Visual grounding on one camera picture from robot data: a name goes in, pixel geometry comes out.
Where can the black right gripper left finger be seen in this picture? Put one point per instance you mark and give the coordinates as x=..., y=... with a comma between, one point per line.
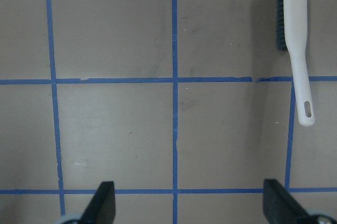
x=102, y=206

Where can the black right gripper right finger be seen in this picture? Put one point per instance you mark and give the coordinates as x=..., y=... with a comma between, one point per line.
x=279, y=206

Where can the white hand brush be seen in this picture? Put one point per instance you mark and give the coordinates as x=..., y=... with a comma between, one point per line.
x=292, y=35

